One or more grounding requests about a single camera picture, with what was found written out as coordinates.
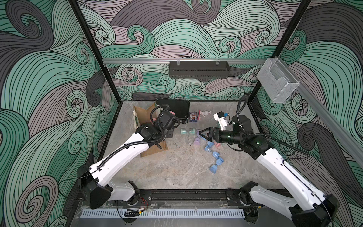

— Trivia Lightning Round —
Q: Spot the black ribbed case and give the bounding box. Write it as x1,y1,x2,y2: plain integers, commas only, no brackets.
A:
156,98,190,124

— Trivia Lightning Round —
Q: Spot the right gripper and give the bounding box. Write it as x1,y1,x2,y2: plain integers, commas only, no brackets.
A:
199,127,243,145

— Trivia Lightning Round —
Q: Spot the white rabbit figurine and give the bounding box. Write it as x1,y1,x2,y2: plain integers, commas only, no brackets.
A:
198,110,211,120

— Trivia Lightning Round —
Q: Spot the blue hourglass front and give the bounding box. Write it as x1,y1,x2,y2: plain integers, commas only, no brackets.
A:
209,157,224,174

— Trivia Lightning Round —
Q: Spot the green hourglass lying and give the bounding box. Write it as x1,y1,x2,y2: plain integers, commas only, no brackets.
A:
181,128,196,135

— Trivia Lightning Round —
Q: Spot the clear plastic wall box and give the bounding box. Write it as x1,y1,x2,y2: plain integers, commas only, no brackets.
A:
257,57,300,104

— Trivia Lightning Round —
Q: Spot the blue card box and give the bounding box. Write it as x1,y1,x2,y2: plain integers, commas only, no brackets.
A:
189,112,198,123

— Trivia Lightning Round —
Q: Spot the white slotted cable duct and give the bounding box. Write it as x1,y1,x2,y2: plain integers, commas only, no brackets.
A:
80,208,245,219

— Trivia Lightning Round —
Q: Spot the aluminium wall rail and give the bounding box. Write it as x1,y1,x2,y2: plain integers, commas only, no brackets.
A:
102,58,267,65

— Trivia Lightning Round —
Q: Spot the black wall tray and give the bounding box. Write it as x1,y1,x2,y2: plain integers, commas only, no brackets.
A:
169,60,231,81

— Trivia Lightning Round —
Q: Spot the purple hourglass lying middle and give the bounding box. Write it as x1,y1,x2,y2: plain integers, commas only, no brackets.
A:
193,130,201,146

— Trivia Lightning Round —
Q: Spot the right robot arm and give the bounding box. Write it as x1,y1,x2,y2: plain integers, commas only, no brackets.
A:
198,96,339,227

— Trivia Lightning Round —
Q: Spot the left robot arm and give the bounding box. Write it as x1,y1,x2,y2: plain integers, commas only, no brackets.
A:
77,104,180,210

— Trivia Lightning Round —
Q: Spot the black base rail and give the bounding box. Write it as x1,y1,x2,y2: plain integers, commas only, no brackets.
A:
130,188,243,202

